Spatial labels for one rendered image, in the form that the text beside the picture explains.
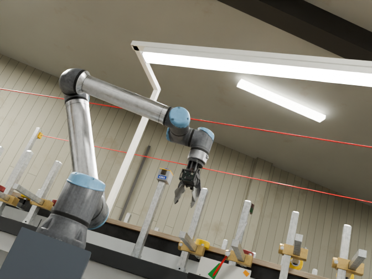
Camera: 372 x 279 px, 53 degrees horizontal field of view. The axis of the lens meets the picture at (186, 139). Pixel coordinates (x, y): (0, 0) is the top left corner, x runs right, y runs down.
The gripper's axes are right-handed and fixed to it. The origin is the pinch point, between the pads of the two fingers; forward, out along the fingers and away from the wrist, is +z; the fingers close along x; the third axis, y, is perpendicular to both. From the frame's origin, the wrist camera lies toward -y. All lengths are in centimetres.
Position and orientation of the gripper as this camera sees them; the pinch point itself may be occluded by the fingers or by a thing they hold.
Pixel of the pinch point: (184, 203)
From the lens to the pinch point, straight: 168.2
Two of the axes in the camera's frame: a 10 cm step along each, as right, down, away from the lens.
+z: -3.0, 8.6, -4.2
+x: 9.2, 1.5, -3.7
